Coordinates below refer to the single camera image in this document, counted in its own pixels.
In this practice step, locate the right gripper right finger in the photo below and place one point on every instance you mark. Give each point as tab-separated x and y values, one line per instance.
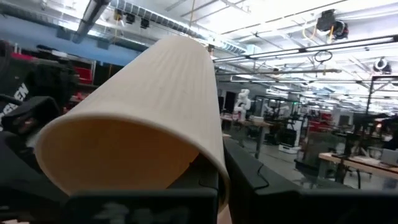
280	205

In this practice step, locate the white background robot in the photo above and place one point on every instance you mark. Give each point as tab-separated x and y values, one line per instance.
242	104

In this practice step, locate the grey ceiling duct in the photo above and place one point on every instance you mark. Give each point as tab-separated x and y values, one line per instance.
90	18

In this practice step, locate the red storage bins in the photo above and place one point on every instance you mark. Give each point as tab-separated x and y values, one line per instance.
83	74

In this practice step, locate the wooden background table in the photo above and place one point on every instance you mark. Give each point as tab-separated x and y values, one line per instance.
248	123
360	161

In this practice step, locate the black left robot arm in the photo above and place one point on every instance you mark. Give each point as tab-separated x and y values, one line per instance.
46	81

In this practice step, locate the beige ribbed cup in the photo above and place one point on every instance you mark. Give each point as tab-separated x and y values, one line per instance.
140	109

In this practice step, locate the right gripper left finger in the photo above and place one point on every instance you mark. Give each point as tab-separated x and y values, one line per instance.
140	208

